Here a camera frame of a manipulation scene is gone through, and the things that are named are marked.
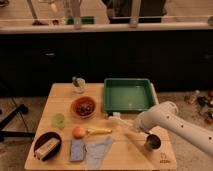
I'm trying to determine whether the white dish brush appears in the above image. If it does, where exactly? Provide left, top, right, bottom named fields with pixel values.
left=108, top=112, right=133, bottom=128

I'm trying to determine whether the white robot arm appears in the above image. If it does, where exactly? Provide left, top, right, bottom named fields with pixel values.
left=133, top=101, right=213, bottom=157

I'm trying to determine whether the metal measuring cup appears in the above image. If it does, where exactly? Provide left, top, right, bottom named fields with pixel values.
left=144, top=134, right=161, bottom=151

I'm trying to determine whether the green plastic tray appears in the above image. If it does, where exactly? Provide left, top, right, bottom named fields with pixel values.
left=103, top=78, right=156, bottom=113

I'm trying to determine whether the light blue cloth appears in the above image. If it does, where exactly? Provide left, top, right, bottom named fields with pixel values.
left=85, top=136, right=113, bottom=170

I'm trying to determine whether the orange bowl with dark food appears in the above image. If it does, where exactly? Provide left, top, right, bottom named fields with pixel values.
left=71, top=96, right=96, bottom=119

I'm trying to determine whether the orange round fruit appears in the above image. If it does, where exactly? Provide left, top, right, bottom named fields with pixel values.
left=72, top=126, right=86, bottom=139

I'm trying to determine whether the blue sponge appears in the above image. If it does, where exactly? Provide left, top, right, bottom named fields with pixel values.
left=70, top=139, right=86, bottom=162

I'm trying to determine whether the small green cup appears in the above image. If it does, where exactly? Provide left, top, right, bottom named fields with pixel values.
left=51, top=113, right=65, bottom=129

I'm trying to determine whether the beige block sponge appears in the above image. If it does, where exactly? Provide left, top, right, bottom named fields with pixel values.
left=35, top=138, right=59, bottom=160

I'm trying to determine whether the black chair base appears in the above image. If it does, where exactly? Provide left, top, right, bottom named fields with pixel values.
left=0, top=104, right=35, bottom=142

